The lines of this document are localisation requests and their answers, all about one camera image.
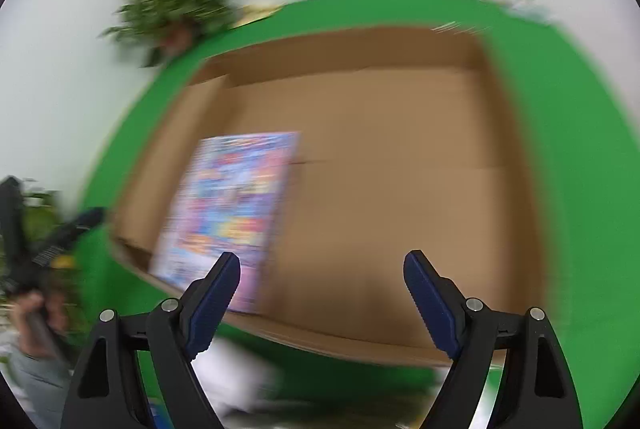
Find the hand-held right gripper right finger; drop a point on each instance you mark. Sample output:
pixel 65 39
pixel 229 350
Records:
pixel 435 309

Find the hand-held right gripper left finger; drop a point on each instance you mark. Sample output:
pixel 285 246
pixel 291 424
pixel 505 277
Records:
pixel 215 304

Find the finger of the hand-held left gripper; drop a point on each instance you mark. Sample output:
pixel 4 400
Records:
pixel 87 219

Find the brown cardboard box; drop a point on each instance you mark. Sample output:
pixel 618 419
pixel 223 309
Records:
pixel 390 159

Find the person's left forearm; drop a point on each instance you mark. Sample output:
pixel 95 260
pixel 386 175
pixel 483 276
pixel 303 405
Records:
pixel 35 389

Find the person's left hand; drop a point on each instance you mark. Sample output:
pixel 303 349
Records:
pixel 27 329

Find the large-leaf green plant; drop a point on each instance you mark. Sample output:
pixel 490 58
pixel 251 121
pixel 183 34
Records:
pixel 37 214

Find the white paper sheet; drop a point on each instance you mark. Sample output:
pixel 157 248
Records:
pixel 240 374

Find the colourful printed flat box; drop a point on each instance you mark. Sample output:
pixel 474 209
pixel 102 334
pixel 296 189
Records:
pixel 235 189

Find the small-leaf potted plant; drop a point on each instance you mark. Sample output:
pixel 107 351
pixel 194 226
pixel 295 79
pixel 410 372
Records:
pixel 175 4

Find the pale yellow object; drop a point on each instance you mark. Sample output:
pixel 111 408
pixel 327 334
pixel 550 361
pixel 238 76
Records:
pixel 257 11

